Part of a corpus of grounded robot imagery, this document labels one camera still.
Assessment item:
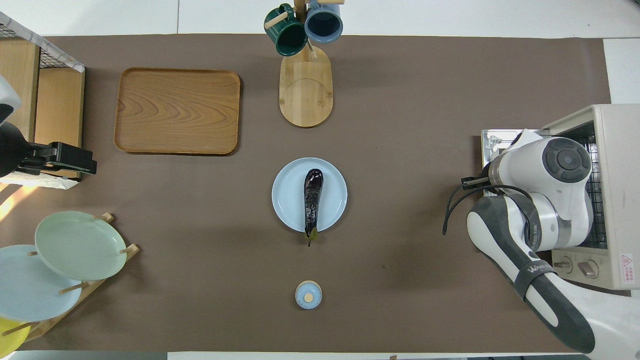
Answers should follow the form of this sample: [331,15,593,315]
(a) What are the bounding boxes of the blue mug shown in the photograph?
[304,0,344,44]

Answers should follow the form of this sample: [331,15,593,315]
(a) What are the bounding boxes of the dark purple eggplant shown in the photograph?
[303,169,324,248]

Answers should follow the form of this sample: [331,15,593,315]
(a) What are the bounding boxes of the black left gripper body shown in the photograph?
[17,142,87,180]

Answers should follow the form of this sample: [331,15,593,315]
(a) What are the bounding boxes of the wooden plate rack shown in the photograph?
[0,212,141,343]

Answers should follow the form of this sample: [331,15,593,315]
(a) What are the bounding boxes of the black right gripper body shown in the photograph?
[461,175,490,191]

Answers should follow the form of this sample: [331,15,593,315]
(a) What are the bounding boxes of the wooden step shelf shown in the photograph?
[0,37,86,180]

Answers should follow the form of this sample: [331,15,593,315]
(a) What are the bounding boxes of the beige toaster oven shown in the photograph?
[542,103,640,291]

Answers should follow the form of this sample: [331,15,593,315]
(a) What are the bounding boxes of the pale green plate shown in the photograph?
[34,210,128,282]

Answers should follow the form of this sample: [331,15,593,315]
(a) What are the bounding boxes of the dark green mug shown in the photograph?
[264,3,309,57]

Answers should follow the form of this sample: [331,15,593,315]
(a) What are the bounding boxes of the metal oven wire rack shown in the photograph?
[575,125,609,250]

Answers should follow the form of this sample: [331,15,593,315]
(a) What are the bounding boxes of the glass oven door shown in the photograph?
[481,128,550,172]

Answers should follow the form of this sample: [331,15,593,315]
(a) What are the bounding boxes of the yellow plate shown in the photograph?
[0,316,31,357]

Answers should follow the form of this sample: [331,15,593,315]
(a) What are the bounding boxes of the large light blue plate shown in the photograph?
[0,244,83,322]

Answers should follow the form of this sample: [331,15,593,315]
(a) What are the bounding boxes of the small blue lidded jar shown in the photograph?
[295,280,323,310]

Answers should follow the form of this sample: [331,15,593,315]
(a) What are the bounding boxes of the rectangular wooden tray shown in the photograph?
[113,67,242,156]

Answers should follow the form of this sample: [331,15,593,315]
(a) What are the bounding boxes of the light blue round plate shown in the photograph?
[271,157,348,234]

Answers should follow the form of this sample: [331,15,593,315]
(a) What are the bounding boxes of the brown table mat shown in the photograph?
[0,34,636,353]

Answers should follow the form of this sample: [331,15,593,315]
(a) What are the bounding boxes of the wooden mug tree stand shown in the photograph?
[264,0,346,129]

